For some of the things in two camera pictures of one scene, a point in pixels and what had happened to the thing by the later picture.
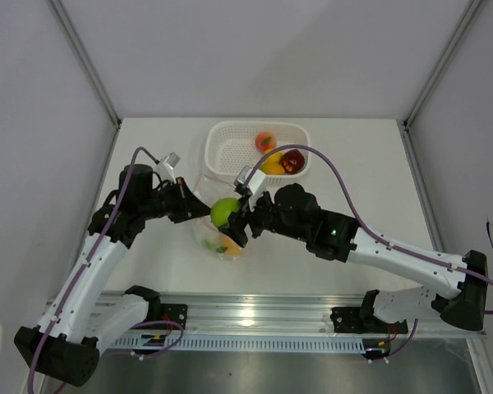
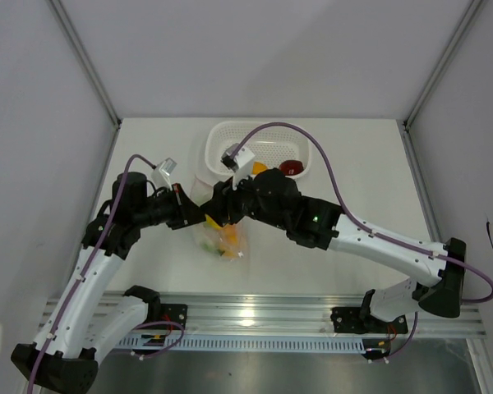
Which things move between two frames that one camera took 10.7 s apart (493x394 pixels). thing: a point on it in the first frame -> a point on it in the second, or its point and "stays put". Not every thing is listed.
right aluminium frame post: (410, 148) stays put
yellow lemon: (274, 159) -> (212, 223)
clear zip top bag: (210, 188) stays put
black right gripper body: (263, 216) -> (241, 202)
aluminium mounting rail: (287, 315) stays put
